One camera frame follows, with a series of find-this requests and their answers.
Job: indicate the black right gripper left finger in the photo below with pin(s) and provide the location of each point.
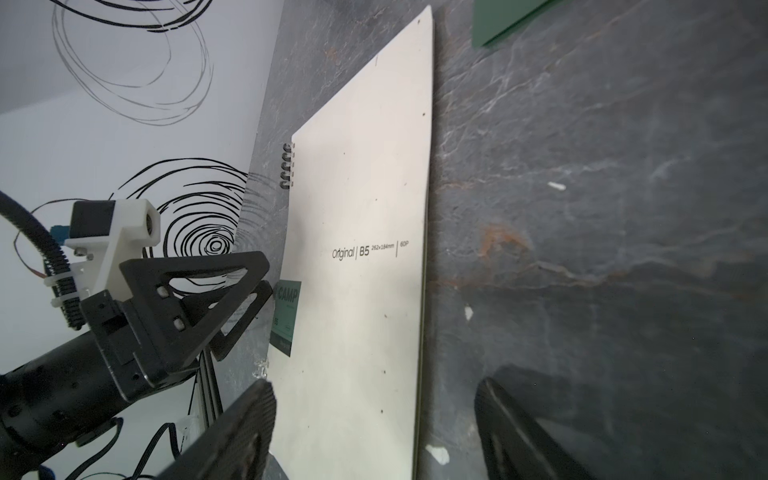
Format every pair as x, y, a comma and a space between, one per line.
236, 446

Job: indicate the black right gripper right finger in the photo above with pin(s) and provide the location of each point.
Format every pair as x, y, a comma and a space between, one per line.
514, 445

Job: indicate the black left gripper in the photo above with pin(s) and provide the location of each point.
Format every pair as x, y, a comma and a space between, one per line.
82, 384

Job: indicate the green spiral notepad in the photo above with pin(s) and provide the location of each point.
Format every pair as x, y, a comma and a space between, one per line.
493, 20

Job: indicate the beige spiral notebook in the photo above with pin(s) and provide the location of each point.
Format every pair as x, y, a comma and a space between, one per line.
349, 304

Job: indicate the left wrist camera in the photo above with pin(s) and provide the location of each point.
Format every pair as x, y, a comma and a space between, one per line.
106, 234

